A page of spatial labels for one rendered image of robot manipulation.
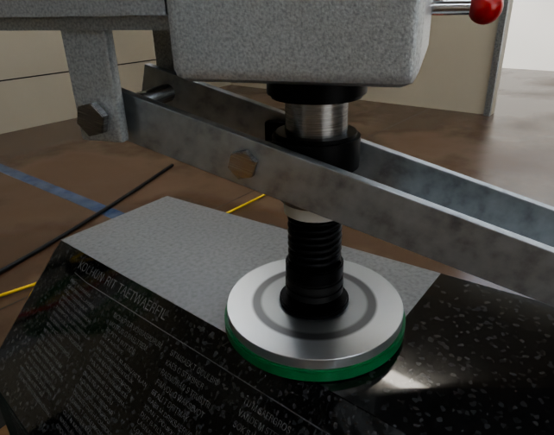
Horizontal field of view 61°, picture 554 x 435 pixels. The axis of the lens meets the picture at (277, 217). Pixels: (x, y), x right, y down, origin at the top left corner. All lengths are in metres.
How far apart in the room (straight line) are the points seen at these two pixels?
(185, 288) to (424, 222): 0.36
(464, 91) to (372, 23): 5.18
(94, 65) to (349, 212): 0.28
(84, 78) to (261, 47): 0.19
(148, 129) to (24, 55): 5.04
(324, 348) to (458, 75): 5.12
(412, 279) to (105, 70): 0.47
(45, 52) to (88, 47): 5.13
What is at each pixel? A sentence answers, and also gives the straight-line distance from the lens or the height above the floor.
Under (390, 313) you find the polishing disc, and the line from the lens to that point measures 0.57.
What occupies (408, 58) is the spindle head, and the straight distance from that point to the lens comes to 0.36.
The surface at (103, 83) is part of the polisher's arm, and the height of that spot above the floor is 1.10.
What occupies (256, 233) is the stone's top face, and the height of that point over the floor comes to 0.80.
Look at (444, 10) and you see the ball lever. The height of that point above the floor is 1.15.
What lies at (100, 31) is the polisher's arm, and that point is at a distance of 0.48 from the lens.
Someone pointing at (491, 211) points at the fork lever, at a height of 0.95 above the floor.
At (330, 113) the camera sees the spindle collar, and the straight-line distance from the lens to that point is 0.46.
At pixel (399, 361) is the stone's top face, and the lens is 0.56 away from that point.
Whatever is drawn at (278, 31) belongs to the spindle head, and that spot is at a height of 1.14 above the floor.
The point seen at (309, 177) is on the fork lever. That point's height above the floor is 1.01.
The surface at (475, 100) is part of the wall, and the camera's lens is 5.52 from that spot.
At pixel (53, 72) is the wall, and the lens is 5.66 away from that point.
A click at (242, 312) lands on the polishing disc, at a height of 0.83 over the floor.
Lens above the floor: 1.17
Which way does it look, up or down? 25 degrees down
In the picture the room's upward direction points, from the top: 1 degrees counter-clockwise
